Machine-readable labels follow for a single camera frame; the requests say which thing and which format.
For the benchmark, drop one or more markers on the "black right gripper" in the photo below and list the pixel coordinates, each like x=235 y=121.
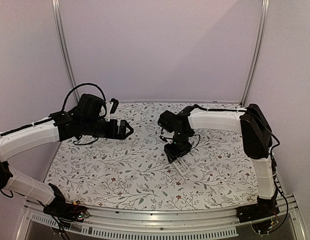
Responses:
x=175 y=153

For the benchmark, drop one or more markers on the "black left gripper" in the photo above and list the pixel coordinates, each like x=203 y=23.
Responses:
x=113 y=134

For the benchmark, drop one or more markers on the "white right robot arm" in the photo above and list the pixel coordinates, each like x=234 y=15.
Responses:
x=248 y=123

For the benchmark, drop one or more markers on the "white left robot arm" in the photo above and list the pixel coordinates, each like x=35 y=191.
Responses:
x=90 y=117

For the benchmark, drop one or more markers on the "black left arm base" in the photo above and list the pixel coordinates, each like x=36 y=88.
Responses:
x=70 y=212

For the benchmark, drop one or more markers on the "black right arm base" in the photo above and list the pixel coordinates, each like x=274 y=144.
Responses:
x=262 y=209

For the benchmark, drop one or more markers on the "floral patterned table mat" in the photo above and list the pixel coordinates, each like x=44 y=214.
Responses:
x=134 y=174

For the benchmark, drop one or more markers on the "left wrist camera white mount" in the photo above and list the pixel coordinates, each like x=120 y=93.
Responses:
x=111 y=107

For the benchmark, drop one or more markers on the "aluminium table edge rail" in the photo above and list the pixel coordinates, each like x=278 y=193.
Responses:
x=204 y=224

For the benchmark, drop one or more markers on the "left aluminium frame post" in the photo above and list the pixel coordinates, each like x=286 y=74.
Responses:
x=62 y=42

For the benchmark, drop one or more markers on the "aluminium frame post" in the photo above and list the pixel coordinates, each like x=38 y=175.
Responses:
x=62 y=42
x=256 y=52

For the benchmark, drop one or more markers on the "right aluminium frame post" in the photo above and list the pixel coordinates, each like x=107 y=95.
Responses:
x=256 y=52

